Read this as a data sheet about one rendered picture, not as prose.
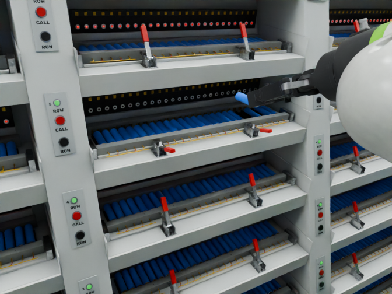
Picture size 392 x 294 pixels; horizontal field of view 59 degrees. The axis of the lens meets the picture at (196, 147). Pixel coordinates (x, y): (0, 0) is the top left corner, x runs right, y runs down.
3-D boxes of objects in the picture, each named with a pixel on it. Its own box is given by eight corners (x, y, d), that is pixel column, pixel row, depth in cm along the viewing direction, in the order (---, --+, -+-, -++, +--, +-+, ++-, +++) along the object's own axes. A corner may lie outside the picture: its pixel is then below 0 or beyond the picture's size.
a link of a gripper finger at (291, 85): (329, 86, 51) (304, 89, 48) (301, 93, 56) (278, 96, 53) (326, 70, 51) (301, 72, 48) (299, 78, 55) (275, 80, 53)
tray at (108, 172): (303, 142, 101) (310, 112, 97) (95, 191, 74) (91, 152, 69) (261, 115, 116) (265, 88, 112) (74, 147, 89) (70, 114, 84)
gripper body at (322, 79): (370, 42, 49) (321, 60, 58) (327, 45, 46) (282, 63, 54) (378, 95, 50) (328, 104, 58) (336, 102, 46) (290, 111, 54)
